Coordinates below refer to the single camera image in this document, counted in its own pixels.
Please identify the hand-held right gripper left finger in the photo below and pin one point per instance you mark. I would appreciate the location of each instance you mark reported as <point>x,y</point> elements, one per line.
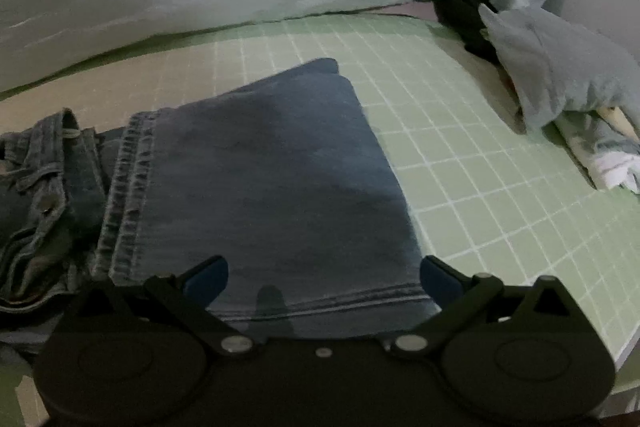
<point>207,281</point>

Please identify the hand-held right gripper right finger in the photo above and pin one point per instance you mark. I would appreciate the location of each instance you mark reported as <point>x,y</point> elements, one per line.
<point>440,282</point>

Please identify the blue denim jeans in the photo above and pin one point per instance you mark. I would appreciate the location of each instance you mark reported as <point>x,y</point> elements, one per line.
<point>260,177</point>

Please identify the green grid mat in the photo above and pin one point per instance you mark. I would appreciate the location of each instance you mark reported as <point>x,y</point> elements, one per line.
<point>500,207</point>

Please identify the white printed folded garment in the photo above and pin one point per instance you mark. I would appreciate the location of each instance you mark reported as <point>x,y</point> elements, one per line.
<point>605,157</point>

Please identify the light blue folded garment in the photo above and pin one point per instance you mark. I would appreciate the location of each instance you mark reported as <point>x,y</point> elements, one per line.
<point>560,67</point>

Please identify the black cloth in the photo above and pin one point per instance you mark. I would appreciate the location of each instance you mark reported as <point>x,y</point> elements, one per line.
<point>462,22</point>

